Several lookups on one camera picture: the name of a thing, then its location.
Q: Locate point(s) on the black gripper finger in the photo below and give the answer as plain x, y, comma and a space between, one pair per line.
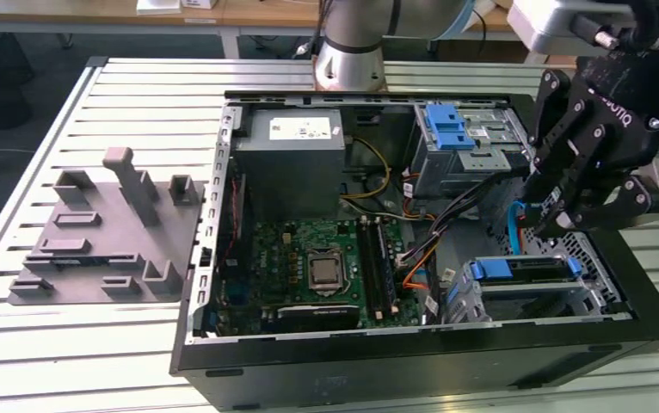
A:
599, 202
550, 112

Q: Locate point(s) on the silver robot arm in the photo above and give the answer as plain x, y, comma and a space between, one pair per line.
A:
352, 34

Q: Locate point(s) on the blue plastic drive latch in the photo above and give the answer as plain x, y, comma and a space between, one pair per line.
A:
444, 129

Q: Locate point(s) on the metal optical drive cage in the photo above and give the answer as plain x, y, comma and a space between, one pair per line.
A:
439, 172

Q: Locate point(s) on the RAM stick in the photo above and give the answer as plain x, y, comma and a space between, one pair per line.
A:
387, 258

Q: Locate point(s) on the grey power supply unit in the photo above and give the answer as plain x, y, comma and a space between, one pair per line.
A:
290, 180

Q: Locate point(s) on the silver CPU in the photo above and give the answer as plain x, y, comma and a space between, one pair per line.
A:
323, 272

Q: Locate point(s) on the black graphics card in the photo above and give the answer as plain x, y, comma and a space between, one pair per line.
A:
312, 316

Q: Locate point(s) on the black PC case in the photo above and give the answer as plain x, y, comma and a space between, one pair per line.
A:
364, 370

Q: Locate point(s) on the green motherboard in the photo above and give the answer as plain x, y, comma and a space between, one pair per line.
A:
275, 241

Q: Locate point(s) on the white box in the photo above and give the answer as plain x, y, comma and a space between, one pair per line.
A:
158, 5

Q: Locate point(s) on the grey parts rack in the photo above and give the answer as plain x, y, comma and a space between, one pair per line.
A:
118, 223

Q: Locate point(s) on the wooden desk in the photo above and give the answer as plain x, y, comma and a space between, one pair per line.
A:
106, 17

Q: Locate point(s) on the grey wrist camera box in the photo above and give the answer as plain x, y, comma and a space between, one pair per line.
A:
547, 26

